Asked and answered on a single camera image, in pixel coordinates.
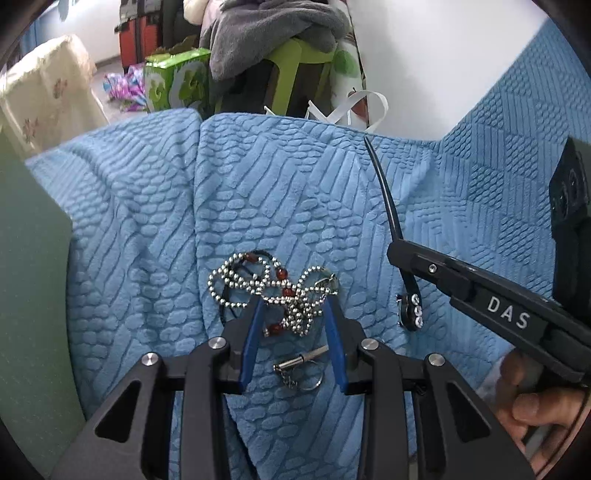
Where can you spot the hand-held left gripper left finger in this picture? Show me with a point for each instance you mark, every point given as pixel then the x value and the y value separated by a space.
pixel 250 344

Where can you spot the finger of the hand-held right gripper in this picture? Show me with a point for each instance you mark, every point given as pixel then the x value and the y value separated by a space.
pixel 429 274

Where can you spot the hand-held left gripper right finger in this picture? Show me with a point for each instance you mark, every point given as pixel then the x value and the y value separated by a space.
pixel 336 344

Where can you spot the black rhinestone hair stick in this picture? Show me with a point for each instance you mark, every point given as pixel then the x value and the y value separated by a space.
pixel 392 207

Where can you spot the pale green cardboard box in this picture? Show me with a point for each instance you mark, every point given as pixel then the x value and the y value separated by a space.
pixel 32 300

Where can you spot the person's right hand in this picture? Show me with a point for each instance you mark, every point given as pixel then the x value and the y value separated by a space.
pixel 540 415

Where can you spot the blue textured blanket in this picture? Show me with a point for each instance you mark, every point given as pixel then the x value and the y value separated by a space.
pixel 461 184

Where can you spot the blue textured covered chair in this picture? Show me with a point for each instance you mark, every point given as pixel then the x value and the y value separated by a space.
pixel 129 221

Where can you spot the green plastic stool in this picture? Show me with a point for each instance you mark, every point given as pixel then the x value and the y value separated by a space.
pixel 304 60

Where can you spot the green printed carton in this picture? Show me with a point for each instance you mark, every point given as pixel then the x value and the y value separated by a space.
pixel 178 81

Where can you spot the grey fleece blanket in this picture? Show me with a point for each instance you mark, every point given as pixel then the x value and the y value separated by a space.
pixel 268 32

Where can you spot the red suitcase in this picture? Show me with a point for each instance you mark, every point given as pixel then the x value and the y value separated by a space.
pixel 138 32

